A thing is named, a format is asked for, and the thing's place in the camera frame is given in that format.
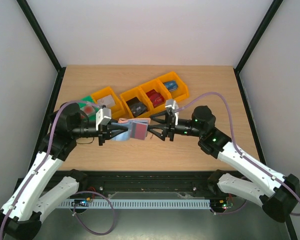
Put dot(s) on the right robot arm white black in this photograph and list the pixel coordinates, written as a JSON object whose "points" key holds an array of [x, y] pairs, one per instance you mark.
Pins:
{"points": [[277, 194]]}

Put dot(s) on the left black frame post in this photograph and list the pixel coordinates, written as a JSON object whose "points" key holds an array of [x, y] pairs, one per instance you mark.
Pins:
{"points": [[32, 20]]}

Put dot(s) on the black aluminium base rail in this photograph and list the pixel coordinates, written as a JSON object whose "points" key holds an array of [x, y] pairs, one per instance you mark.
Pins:
{"points": [[194, 183]]}

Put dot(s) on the yellow bin single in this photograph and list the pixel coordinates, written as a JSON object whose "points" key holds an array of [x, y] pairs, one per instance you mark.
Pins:
{"points": [[118, 110]]}

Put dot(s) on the green bin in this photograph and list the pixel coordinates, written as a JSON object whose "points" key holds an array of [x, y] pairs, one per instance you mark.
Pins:
{"points": [[89, 100]]}

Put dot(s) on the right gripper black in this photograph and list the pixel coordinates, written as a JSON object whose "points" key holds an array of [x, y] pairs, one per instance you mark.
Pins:
{"points": [[170, 127]]}

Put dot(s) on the yellow triple bin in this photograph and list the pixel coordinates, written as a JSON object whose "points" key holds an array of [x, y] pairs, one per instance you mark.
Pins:
{"points": [[139, 91]]}

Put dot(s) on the black card stack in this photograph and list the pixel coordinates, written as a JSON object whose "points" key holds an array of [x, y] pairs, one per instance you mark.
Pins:
{"points": [[136, 107]]}

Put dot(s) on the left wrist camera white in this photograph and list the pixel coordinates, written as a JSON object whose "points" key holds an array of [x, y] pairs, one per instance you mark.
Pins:
{"points": [[103, 117]]}

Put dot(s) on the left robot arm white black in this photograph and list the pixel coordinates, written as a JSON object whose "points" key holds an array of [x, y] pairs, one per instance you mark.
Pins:
{"points": [[21, 217]]}

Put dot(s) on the light blue cable duct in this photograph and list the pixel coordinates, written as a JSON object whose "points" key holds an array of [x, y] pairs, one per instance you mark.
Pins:
{"points": [[136, 204]]}

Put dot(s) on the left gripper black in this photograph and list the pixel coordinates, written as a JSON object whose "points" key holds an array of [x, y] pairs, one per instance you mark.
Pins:
{"points": [[102, 131]]}

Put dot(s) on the right black frame post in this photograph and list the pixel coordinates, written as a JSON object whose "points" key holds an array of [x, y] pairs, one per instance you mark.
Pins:
{"points": [[266, 20]]}

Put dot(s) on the red white card stack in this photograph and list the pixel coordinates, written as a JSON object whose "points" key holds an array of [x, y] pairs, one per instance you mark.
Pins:
{"points": [[89, 111]]}

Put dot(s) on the red credit card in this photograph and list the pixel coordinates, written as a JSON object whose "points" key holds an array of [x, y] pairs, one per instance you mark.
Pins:
{"points": [[139, 130]]}

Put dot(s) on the black frame post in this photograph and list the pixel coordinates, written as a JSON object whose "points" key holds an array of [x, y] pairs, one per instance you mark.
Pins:
{"points": [[266, 20], [32, 20]]}

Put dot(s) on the blue card stack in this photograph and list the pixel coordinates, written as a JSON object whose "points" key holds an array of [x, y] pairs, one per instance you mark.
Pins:
{"points": [[171, 85]]}

